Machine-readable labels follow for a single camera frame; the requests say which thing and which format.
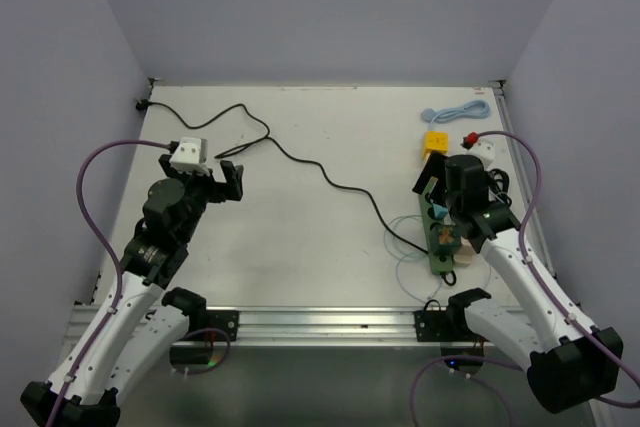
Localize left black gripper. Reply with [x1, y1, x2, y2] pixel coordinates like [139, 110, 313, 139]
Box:
[160, 155, 242, 243]

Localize yellow cube socket adapter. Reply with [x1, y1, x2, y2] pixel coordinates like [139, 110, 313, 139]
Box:
[421, 131, 449, 162]

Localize teal charger plug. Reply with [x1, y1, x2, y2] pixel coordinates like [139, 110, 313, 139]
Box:
[430, 203, 449, 221]

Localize green power strip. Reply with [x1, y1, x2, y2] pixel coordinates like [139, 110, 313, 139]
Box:
[419, 177, 461, 286]

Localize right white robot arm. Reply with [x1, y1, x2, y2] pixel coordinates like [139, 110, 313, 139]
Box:
[413, 153, 623, 413]

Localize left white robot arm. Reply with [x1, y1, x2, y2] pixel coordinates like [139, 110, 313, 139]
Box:
[20, 154, 244, 426]

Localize green dragon cube adapter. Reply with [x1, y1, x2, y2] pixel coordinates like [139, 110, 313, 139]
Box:
[430, 224, 461, 256]

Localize beige power strip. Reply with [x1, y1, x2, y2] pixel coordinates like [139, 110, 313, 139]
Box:
[453, 238, 476, 266]

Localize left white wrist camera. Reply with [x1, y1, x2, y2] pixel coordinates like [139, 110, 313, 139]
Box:
[169, 137, 210, 176]

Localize black coiled cord with plug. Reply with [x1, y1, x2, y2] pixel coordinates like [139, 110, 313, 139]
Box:
[483, 167, 514, 208]

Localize light blue coiled cable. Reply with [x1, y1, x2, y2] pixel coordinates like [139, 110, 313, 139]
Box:
[419, 100, 492, 125]

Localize black power strip cable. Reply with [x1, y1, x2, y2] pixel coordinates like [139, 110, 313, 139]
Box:
[133, 99, 430, 254]

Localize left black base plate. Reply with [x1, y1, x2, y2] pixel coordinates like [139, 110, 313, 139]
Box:
[183, 309, 239, 343]

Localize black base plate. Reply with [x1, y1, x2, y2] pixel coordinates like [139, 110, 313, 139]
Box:
[413, 310, 479, 343]
[183, 309, 239, 343]

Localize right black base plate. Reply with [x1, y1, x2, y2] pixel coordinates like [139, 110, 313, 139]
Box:
[413, 310, 479, 343]

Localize aluminium front rail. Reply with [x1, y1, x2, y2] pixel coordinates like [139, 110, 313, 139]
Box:
[61, 306, 474, 359]

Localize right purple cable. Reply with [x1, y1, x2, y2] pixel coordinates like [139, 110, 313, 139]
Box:
[410, 130, 640, 427]

